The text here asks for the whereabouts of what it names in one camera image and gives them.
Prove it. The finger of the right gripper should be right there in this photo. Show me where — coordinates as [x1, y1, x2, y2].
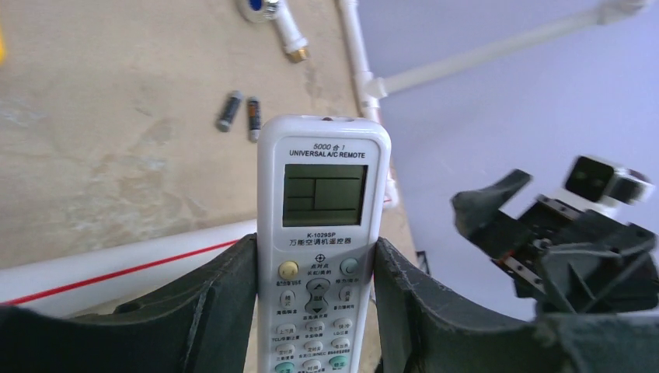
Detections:
[451, 169, 532, 258]

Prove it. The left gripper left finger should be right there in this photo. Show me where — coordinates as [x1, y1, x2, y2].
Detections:
[1, 234, 257, 372]

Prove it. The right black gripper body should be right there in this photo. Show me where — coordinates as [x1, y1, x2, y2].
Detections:
[493, 195, 658, 314]

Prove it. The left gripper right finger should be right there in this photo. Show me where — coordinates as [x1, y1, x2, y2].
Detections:
[374, 239, 658, 373]

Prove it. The white AC remote control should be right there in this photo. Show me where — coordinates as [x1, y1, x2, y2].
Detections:
[256, 115, 391, 372]

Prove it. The right AAA battery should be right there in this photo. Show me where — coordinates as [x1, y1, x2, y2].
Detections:
[246, 96, 262, 143]

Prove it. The white plastic faucet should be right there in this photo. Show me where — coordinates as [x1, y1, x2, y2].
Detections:
[235, 0, 309, 63]

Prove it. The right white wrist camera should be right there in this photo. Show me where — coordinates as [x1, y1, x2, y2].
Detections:
[560, 155, 655, 207]

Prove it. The white PVC pipe frame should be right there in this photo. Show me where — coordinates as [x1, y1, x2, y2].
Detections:
[1, 1, 658, 319]

